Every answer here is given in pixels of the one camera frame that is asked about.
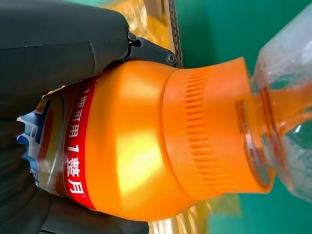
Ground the yellow plastic bag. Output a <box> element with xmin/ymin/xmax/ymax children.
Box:
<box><xmin>102</xmin><ymin>0</ymin><xmax>242</xmax><ymax>234</ymax></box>

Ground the green table mat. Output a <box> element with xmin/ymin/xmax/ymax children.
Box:
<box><xmin>174</xmin><ymin>0</ymin><xmax>312</xmax><ymax>234</ymax></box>

